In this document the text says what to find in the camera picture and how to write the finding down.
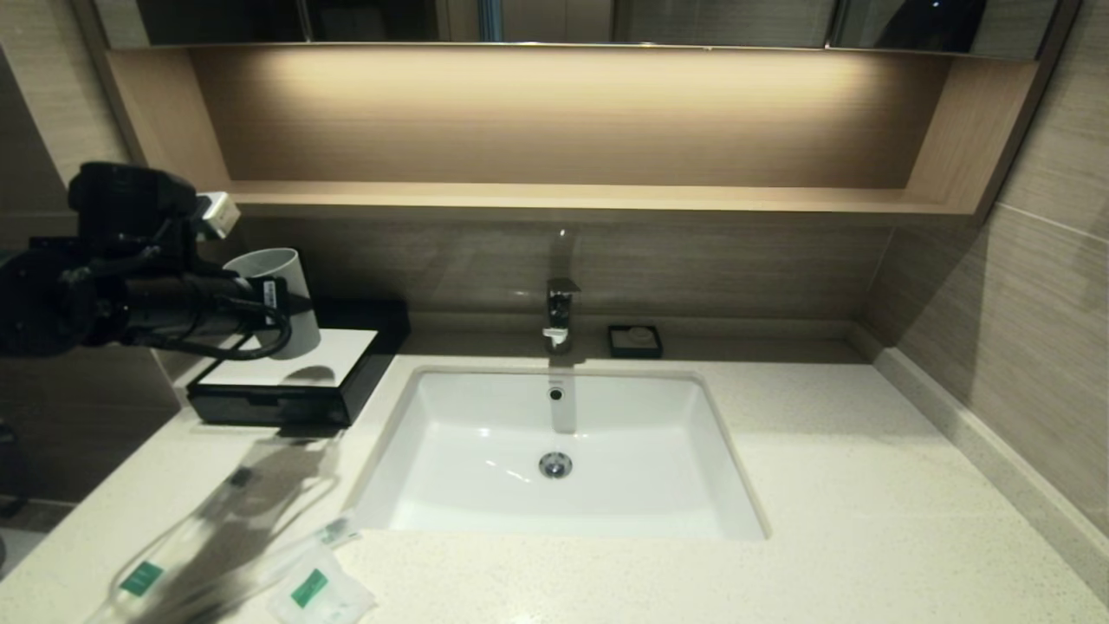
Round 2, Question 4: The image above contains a grey plastic cup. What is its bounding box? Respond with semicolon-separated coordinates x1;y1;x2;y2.
224;248;321;360

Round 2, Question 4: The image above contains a black amenity drawer box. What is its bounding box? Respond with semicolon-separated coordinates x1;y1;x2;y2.
186;299;412;427

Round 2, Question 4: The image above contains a wrapped toothbrush clear sleeve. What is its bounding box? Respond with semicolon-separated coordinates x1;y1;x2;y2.
173;516;363;624

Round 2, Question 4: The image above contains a wrapped toothbrush green label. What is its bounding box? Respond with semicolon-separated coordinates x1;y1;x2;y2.
82;464;261;624

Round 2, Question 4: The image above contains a small sachet green label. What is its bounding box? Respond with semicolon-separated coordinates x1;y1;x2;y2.
269;550;378;624

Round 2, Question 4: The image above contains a chrome faucet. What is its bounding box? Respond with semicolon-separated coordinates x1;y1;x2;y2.
542;230;583;354

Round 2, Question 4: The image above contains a black soap dish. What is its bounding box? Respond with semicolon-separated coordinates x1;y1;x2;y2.
607;325;664;360

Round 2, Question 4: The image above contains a white sink basin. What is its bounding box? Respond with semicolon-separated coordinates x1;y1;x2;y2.
351;364;770;543

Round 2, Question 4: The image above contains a mirror cabinet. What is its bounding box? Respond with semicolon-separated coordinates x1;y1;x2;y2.
95;0;1062;53

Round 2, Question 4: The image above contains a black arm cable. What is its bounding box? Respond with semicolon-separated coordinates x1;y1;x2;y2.
130;295;295;361

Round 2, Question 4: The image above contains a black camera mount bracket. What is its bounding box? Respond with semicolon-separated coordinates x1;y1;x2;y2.
68;162;202;271

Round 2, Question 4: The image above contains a wooden wall shelf niche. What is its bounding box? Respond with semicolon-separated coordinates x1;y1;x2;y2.
76;43;1075;224

